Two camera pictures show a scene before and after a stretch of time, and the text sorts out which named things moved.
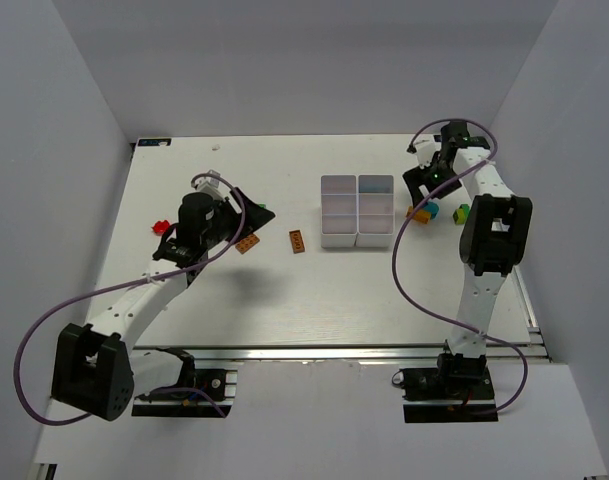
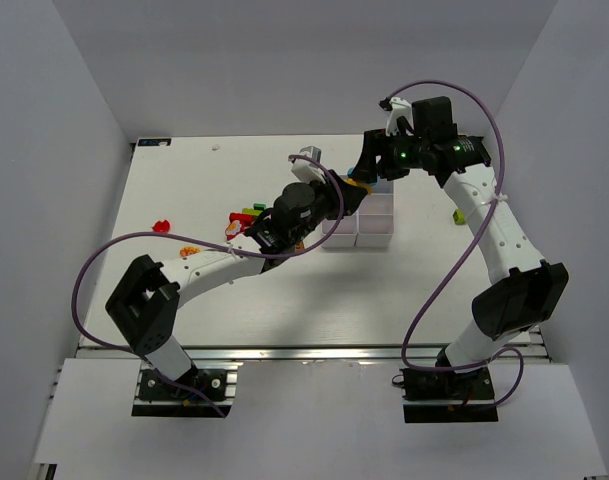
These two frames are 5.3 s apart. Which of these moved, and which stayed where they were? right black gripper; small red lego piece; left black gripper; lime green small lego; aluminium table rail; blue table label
Moved: left black gripper; right black gripper
Stayed: aluminium table rail; small red lego piece; lime green small lego; blue table label
